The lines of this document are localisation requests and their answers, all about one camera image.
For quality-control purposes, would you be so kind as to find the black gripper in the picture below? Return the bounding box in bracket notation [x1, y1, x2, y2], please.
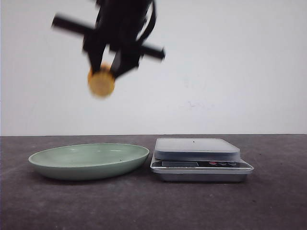
[52, 0, 165, 80]

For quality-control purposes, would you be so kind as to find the yellow corn cob piece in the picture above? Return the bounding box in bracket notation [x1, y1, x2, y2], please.
[87, 63, 115, 98]

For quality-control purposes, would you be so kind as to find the green oval plate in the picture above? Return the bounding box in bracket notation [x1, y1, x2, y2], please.
[28, 143, 150, 181]

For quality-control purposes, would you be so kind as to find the silver digital kitchen scale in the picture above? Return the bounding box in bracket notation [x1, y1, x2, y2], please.
[150, 138, 254, 183]

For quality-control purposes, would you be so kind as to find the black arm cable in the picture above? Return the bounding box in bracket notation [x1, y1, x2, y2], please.
[135, 0, 158, 45]

